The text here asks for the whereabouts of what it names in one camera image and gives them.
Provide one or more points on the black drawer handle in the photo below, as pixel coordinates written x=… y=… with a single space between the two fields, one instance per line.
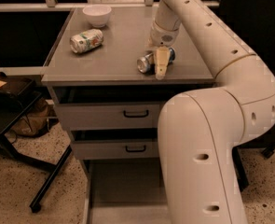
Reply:
x=135 y=114
x=135 y=149

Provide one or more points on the grey middle drawer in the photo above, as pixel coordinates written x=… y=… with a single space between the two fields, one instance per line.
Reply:
x=110 y=144

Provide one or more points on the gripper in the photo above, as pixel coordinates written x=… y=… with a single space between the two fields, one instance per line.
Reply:
x=161 y=36

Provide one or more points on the black middle drawer handle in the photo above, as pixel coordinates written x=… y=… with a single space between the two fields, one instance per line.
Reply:
x=135 y=149

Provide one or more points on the black laptop case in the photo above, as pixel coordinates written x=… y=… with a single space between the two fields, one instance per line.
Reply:
x=15 y=87

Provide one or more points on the blue silver redbull can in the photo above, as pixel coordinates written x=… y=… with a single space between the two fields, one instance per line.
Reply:
x=146 y=64

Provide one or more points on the brown bag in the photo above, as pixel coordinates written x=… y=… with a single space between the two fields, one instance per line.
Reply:
x=35 y=122

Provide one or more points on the black top drawer handle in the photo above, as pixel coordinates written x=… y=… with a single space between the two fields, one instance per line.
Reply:
x=135 y=114

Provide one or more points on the grey top drawer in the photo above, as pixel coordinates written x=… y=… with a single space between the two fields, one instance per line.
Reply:
x=101 y=108

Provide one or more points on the grey open bottom drawer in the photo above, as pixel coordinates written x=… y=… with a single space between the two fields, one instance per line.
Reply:
x=126 y=191

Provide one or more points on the grey drawer cabinet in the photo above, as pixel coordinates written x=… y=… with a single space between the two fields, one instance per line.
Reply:
x=114 y=63

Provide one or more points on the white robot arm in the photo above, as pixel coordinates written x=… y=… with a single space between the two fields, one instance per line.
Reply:
x=197 y=130

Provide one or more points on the white bowl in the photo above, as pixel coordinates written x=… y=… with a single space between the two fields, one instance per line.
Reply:
x=97 y=15

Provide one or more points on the green white soda can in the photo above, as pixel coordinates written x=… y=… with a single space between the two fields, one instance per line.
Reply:
x=86 y=41

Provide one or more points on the black side table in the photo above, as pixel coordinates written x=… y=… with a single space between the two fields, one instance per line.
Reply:
x=11 y=110

